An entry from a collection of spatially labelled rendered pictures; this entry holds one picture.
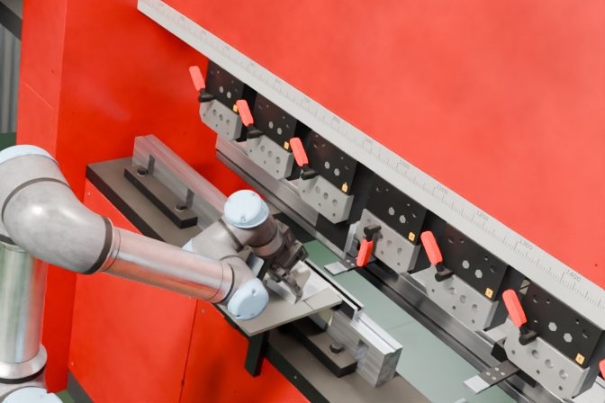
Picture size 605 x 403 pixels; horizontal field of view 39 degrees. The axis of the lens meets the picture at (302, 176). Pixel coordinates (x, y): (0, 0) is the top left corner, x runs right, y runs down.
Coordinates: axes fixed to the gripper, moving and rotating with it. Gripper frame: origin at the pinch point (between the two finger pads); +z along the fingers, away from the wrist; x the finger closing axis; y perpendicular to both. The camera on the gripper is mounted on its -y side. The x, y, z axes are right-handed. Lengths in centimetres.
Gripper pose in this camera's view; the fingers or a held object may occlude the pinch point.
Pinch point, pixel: (287, 288)
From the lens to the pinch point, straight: 190.2
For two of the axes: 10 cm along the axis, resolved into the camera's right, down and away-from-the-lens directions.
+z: 2.7, 5.1, 8.2
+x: -7.3, -4.4, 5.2
